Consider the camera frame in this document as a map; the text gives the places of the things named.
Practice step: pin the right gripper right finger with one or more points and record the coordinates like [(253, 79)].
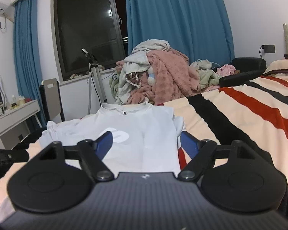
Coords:
[(201, 153)]

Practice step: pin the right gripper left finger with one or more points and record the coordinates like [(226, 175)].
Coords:
[(91, 153)]

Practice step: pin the white t-shirt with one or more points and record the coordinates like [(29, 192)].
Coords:
[(146, 138)]

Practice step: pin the white dressing table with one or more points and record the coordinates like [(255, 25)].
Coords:
[(13, 124)]

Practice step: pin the cosmetic bottles on table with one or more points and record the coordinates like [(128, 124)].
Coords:
[(21, 101)]

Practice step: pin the grey black chair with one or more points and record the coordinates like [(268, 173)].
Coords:
[(51, 99)]

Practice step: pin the striped fleece bed blanket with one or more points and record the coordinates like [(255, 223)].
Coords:
[(247, 188)]

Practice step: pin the pale green garment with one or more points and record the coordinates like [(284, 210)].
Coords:
[(208, 77)]

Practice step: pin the pink fluffy blanket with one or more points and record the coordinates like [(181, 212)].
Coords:
[(170, 77)]

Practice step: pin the small pink garment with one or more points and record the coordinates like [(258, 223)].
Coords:
[(226, 70)]

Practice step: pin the silver tripod with phone holder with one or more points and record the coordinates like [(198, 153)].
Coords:
[(94, 79)]

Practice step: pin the black armchair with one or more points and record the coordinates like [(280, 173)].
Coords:
[(249, 68)]

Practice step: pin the grey white hoodie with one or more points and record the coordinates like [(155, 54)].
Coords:
[(126, 76)]

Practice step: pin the left blue curtain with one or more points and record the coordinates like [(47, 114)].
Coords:
[(26, 53)]

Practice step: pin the blue curtain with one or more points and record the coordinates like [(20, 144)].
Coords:
[(26, 53), (198, 28)]

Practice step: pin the right blue curtain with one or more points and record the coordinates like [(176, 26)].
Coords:
[(198, 28)]

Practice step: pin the dark window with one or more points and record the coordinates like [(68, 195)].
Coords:
[(99, 26)]

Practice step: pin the black wall socket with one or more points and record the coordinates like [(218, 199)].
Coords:
[(268, 48)]

